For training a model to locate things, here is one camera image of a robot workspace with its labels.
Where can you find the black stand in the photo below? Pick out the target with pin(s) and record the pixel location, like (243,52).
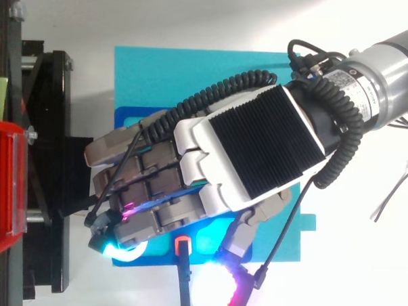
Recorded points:
(56,119)

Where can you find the blue plate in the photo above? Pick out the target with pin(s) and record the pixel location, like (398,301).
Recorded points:
(124,117)

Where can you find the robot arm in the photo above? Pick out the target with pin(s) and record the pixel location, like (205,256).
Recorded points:
(390,63)

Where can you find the black-and-orange clip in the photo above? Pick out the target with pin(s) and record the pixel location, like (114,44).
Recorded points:
(184,270)

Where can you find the turquoise plate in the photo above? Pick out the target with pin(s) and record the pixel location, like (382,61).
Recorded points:
(160,76)

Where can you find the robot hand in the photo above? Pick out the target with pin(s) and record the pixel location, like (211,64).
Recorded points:
(258,142)

